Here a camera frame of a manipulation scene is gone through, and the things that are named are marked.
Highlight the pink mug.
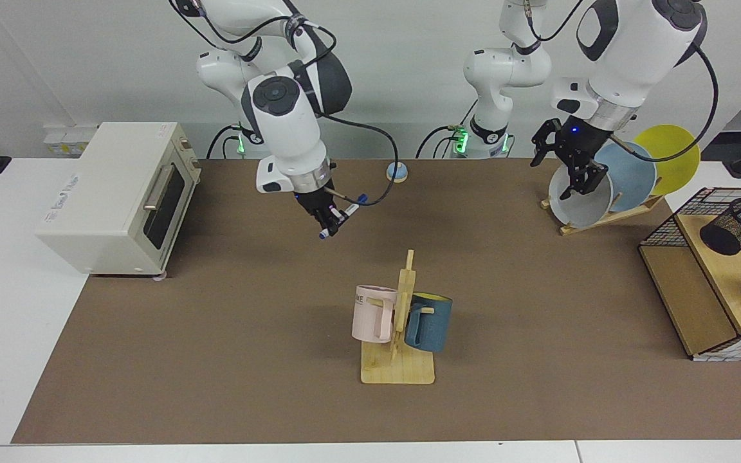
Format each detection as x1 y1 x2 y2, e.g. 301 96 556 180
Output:
352 285 398 344

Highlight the pale toaster oven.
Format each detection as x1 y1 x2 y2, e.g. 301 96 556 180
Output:
35 122 203 280

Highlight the white marker with blue cap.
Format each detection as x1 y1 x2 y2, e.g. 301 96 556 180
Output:
319 193 369 240

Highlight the grey plate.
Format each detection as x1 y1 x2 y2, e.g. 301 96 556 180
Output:
549 158 614 229

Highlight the dark blue mug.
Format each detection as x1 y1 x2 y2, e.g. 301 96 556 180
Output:
404 293 453 353

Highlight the yellow plate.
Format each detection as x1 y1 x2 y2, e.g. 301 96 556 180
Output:
634 124 701 197

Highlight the black mesh pen holder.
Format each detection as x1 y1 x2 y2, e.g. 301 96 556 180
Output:
700 196 741 256

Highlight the light blue plate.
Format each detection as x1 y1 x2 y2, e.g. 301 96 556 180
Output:
592 143 657 213

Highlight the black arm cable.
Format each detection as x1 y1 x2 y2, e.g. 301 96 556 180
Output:
522 0 720 163
178 0 400 206

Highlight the wooden cup stand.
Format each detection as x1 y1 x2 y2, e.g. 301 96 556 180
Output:
361 250 436 385

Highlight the brown table cloth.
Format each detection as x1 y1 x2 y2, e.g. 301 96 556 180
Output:
12 158 741 444

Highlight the wire basket with wooden floor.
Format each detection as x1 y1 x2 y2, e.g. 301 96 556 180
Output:
639 186 741 362

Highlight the wooden plate rack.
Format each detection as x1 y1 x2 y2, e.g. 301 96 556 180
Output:
541 193 665 237

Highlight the black base cable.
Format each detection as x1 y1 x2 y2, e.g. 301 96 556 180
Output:
206 125 242 159
416 100 477 159

